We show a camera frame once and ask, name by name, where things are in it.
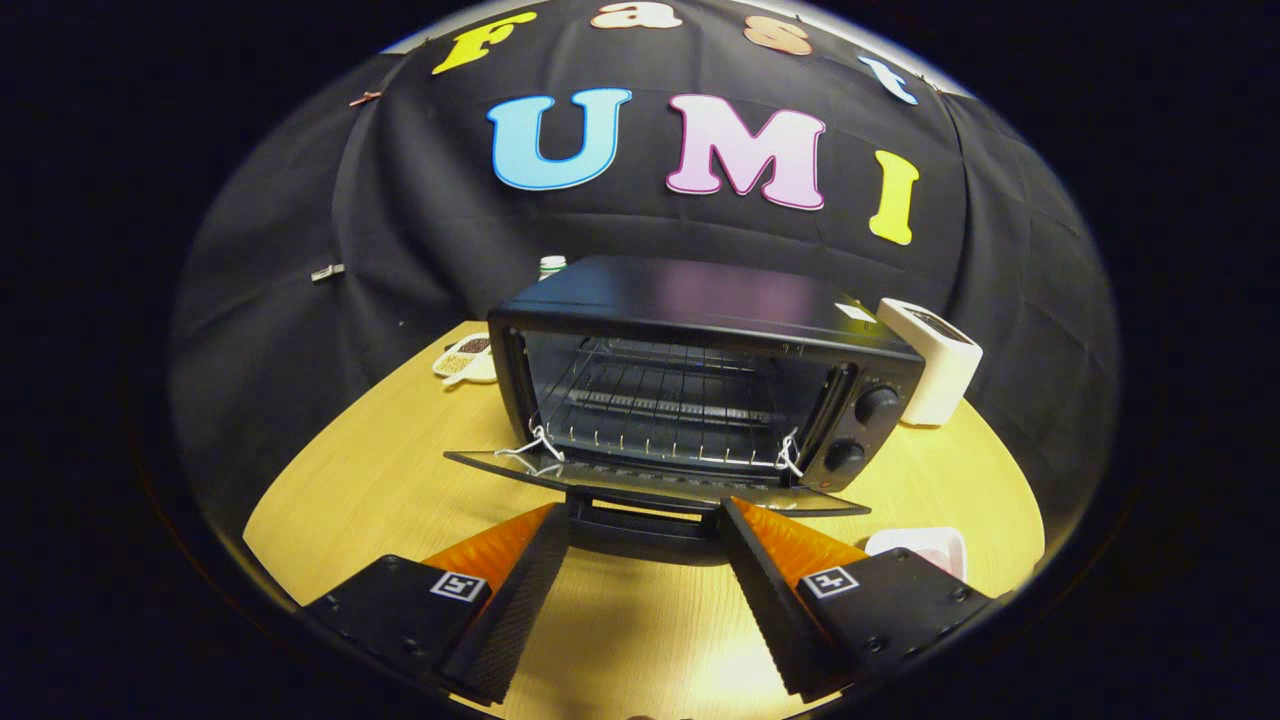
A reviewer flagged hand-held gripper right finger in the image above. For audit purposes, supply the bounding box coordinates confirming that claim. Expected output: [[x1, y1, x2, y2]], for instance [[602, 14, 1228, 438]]
[[718, 497, 996, 701]]

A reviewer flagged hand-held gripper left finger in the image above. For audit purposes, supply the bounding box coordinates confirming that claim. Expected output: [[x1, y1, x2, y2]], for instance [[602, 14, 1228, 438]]
[[305, 502, 573, 706]]

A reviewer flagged white square plate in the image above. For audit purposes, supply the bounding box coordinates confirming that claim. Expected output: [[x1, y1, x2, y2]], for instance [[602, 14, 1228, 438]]
[[865, 527, 969, 583]]

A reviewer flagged black toaster oven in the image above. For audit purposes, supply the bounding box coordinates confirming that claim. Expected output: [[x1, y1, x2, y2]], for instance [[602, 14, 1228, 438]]
[[443, 255, 926, 566]]

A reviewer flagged white bread toaster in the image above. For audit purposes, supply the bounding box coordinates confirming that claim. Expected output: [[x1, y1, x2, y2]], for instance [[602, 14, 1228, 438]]
[[877, 297, 984, 428]]

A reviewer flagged white divided snack dish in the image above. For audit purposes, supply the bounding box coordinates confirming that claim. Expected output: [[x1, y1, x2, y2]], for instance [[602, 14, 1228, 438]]
[[432, 333, 498, 388]]

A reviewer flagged black backdrop cloth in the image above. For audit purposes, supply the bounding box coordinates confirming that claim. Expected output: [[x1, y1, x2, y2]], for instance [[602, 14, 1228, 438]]
[[170, 0, 1121, 541]]

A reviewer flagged wire oven rack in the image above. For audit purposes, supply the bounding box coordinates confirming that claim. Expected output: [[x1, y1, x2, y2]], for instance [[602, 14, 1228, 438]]
[[535, 340, 801, 471]]

